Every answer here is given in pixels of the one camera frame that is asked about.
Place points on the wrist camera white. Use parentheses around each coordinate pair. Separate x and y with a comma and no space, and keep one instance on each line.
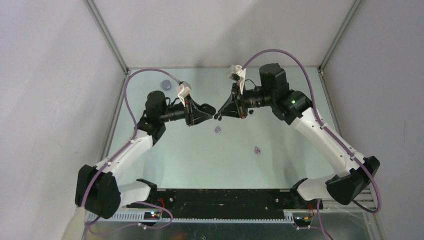
(183,90)
(238,74)

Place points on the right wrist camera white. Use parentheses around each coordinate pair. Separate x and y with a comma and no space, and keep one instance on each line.
(238,74)

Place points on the grey slotted cable duct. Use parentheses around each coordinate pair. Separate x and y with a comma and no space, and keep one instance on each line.
(138,216)

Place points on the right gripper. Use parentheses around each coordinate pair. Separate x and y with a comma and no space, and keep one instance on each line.
(230,108)

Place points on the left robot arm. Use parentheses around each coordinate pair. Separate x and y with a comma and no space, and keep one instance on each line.
(98,189)

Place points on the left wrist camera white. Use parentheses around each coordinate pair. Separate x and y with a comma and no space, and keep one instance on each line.
(183,90)

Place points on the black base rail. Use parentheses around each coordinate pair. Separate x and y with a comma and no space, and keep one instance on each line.
(230,203)

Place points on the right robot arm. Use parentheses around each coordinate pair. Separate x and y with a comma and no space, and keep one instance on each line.
(351,168)

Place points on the purple earbud charging case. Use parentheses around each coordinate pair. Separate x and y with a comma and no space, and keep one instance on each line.
(166,85)

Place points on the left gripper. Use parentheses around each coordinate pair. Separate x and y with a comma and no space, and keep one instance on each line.
(195,116)

